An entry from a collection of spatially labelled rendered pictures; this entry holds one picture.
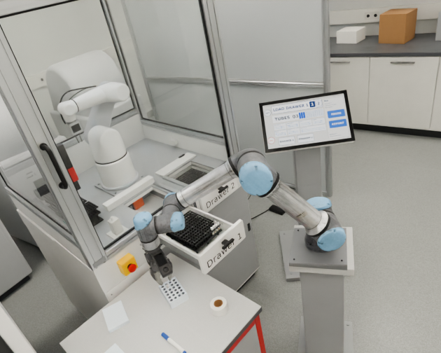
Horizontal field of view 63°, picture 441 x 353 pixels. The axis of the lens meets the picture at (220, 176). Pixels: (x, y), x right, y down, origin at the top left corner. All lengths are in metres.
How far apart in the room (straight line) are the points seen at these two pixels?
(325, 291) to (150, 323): 0.82
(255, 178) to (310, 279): 0.70
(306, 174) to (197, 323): 1.24
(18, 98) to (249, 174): 0.80
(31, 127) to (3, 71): 0.19
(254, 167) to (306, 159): 1.08
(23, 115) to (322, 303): 1.53
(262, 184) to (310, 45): 1.75
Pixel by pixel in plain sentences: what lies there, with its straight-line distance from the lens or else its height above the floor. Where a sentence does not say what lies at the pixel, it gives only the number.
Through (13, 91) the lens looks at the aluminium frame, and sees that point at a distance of 1.36.
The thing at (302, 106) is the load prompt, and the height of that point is 1.15.
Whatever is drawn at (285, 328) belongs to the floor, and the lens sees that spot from 2.43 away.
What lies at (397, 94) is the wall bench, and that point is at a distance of 4.20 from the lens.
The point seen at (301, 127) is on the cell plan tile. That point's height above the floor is 1.05.
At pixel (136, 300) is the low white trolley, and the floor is 0.76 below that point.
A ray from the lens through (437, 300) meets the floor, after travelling 2.66.
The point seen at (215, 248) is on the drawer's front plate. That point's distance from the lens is 1.63.
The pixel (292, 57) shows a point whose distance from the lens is 2.96.
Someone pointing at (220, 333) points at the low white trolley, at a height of 0.76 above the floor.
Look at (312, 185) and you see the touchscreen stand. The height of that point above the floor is 0.61.
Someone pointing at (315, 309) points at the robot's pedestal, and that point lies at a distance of 1.98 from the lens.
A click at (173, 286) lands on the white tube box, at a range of 1.68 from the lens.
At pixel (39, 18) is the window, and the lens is 1.41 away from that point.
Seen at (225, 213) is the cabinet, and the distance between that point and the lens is 2.14.
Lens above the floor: 1.99
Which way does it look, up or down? 31 degrees down
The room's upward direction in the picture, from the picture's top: 12 degrees counter-clockwise
